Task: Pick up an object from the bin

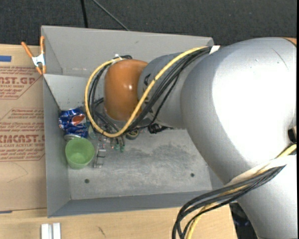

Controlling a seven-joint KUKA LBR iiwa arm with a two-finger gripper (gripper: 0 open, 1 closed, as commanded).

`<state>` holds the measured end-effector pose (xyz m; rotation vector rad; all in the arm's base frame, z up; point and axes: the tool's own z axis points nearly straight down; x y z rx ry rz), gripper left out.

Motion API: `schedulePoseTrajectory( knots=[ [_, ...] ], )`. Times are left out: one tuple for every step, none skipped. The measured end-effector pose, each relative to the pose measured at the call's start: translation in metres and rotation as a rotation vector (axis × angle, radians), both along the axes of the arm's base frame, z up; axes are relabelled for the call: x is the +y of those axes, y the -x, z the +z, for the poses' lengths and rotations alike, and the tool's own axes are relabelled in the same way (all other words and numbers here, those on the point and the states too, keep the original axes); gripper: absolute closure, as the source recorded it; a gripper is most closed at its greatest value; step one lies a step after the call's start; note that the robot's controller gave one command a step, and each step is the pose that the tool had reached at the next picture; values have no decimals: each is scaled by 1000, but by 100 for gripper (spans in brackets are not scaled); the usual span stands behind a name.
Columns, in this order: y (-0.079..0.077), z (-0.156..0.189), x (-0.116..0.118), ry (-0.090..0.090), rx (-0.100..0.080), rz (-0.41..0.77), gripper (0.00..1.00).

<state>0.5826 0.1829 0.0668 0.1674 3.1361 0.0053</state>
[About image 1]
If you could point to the crushed blue soda can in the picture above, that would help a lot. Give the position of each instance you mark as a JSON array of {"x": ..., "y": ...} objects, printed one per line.
[{"x": 73, "y": 123}]

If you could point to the grey metal bin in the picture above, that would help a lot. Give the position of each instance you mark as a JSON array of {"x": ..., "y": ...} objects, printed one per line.
[{"x": 149, "y": 163}]

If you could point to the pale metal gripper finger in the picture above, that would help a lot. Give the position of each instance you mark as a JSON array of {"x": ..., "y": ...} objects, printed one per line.
[
  {"x": 96, "y": 161},
  {"x": 103, "y": 154}
]

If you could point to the brown cardboard board red print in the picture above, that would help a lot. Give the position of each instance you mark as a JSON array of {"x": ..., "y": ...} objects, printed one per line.
[{"x": 20, "y": 133}]

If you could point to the green plastic cup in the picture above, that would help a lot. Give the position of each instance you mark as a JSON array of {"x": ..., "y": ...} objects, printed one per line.
[{"x": 79, "y": 154}]

